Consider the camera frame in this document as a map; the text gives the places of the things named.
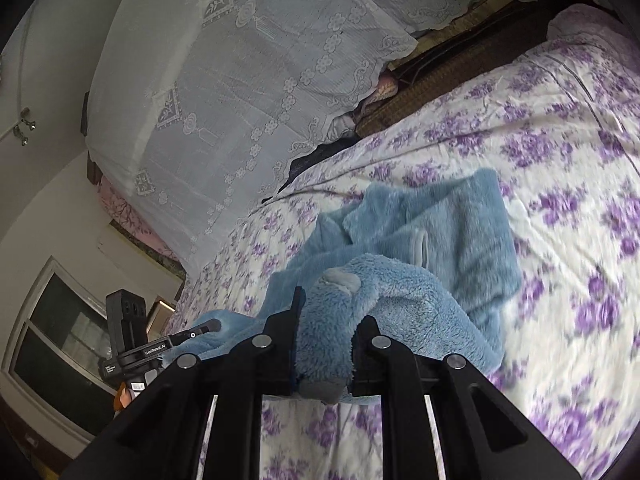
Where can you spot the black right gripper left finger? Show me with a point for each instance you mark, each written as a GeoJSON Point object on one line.
{"type": "Point", "coordinates": [199, 419]}

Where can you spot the pink folded bedding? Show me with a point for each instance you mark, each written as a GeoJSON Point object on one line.
{"type": "Point", "coordinates": [345, 125]}

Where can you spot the black camera on tripod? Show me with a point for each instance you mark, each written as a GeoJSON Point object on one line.
{"type": "Point", "coordinates": [134, 360]}

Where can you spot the light blue fleece garment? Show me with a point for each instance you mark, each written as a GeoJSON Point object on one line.
{"type": "Point", "coordinates": [432, 265]}

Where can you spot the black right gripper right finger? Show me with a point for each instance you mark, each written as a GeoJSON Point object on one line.
{"type": "Point", "coordinates": [443, 419]}

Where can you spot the purple floral bed sheet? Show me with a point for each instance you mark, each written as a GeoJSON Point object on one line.
{"type": "Point", "coordinates": [560, 127]}

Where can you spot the white lace cover cloth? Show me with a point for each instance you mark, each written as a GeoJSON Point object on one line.
{"type": "Point", "coordinates": [198, 107]}

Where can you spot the dark window with white frame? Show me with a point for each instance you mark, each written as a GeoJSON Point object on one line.
{"type": "Point", "coordinates": [53, 354]}

